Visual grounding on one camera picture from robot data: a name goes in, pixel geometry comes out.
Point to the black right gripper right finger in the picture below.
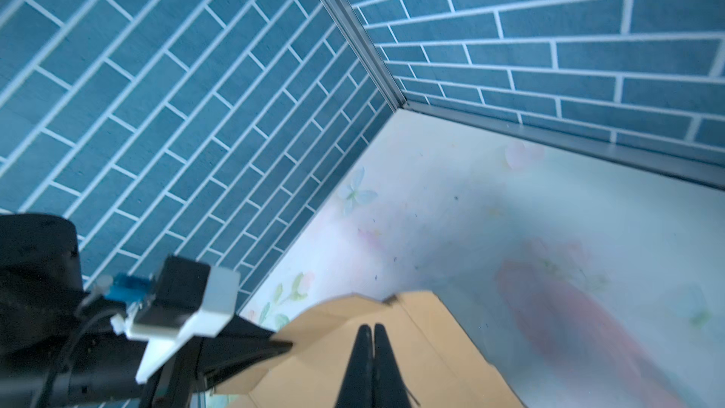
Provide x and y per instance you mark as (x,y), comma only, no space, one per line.
(389,390)

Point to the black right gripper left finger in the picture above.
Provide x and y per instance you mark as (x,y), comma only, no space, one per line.
(357,386)

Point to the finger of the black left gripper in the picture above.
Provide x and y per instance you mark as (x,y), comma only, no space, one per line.
(240,345)

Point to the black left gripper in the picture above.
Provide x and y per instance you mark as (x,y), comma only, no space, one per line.
(57,345)

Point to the brown cardboard box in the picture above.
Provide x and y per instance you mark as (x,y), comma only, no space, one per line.
(408,351)

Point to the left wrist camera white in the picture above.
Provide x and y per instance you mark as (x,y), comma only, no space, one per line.
(185,299)

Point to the aluminium corner post left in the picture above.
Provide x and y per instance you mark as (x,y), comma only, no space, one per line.
(347,22)

